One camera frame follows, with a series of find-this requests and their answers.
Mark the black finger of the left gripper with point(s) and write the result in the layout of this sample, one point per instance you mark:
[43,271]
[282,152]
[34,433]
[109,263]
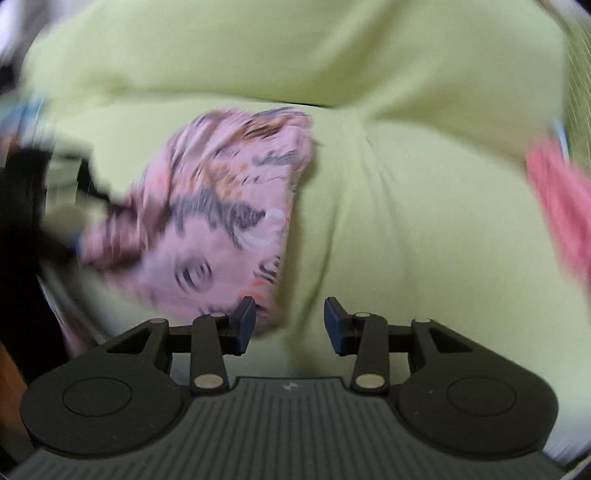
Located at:
[53,197]

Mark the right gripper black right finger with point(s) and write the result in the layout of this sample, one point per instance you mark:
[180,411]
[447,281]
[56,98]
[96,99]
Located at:
[447,390]

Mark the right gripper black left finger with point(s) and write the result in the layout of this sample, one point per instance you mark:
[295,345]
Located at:
[132,390]

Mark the pink patterned garment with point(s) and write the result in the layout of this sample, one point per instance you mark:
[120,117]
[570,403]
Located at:
[206,224]

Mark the light green sofa cover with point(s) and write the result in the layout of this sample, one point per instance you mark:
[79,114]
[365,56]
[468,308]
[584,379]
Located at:
[417,203]

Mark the coral pink folded cloth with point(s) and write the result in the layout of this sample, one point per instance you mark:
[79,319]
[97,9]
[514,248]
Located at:
[563,192]

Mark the olive zigzag pillow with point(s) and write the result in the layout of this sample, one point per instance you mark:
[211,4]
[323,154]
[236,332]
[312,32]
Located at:
[574,19]

